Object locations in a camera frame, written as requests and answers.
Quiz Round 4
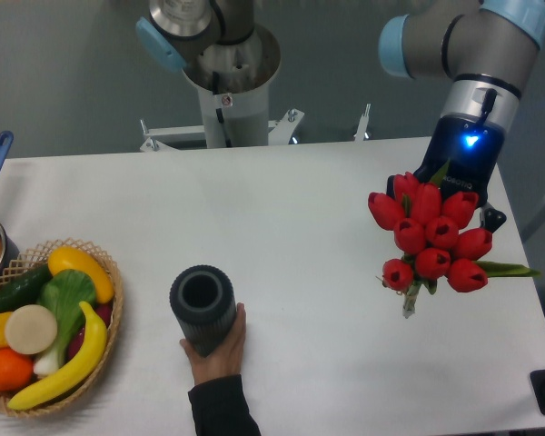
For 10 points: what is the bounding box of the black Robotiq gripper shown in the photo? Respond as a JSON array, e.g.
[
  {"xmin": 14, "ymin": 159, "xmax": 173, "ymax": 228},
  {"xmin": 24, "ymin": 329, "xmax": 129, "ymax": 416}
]
[{"xmin": 413, "ymin": 116, "xmax": 507, "ymax": 233}]

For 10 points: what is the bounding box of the red tulip bouquet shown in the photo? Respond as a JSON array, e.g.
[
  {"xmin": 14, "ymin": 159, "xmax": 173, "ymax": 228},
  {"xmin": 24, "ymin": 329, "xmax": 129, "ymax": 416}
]
[{"xmin": 368, "ymin": 162, "xmax": 540, "ymax": 318}]

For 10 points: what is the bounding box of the dark grey ribbed vase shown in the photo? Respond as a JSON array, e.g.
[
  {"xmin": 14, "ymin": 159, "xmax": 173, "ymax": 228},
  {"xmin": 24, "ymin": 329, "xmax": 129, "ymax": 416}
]
[{"xmin": 169, "ymin": 265, "xmax": 237, "ymax": 357}]

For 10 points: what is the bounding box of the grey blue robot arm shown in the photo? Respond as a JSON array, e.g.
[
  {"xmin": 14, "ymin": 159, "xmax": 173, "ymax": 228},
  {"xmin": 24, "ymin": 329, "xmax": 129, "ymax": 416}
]
[{"xmin": 135, "ymin": 1, "xmax": 545, "ymax": 231}]

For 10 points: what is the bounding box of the black sleeved forearm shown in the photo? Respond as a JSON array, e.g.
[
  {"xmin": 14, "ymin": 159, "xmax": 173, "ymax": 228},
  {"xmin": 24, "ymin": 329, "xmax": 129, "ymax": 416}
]
[{"xmin": 188, "ymin": 374, "xmax": 261, "ymax": 436}]

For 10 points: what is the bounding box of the person's bare hand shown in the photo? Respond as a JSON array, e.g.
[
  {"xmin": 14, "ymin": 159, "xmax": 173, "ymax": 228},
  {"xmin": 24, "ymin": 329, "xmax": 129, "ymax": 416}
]
[{"xmin": 179, "ymin": 302, "xmax": 247, "ymax": 386}]

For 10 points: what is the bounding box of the dark red vegetable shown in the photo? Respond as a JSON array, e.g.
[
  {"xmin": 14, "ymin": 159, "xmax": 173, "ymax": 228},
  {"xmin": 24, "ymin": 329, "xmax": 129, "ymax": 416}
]
[{"xmin": 66, "ymin": 302, "xmax": 113, "ymax": 362}]

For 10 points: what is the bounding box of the yellow banana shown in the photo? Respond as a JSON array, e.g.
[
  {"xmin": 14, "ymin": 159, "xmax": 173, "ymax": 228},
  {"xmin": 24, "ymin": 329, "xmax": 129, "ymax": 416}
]
[{"xmin": 7, "ymin": 302, "xmax": 107, "ymax": 411}]

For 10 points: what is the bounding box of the green bok choy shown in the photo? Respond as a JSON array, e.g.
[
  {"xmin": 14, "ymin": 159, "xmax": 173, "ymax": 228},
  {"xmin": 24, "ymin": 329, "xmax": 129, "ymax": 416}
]
[{"xmin": 34, "ymin": 269, "xmax": 96, "ymax": 378}]

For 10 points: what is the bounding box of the woven wicker basket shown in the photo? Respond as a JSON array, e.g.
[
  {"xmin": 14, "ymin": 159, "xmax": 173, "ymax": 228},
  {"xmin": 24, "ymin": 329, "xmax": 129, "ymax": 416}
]
[{"xmin": 0, "ymin": 238, "xmax": 124, "ymax": 418}]

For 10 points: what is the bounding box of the green cucumber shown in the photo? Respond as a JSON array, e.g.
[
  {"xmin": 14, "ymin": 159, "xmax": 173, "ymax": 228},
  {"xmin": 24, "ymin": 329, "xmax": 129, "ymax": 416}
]
[{"xmin": 0, "ymin": 264, "xmax": 52, "ymax": 313}]

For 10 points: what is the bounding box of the beige round slice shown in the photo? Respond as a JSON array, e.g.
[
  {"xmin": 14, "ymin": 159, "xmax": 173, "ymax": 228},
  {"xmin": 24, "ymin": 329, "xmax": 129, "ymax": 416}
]
[{"xmin": 5, "ymin": 304, "xmax": 58, "ymax": 355}]

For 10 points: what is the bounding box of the orange fruit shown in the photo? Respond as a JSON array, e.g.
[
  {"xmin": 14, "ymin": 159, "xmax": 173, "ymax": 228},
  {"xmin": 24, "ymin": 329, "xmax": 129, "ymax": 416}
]
[{"xmin": 0, "ymin": 348, "xmax": 34, "ymax": 391}]

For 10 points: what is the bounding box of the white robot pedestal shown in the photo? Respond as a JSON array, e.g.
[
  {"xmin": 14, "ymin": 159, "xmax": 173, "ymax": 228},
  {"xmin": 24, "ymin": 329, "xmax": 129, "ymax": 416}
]
[{"xmin": 135, "ymin": 18, "xmax": 304, "ymax": 151}]

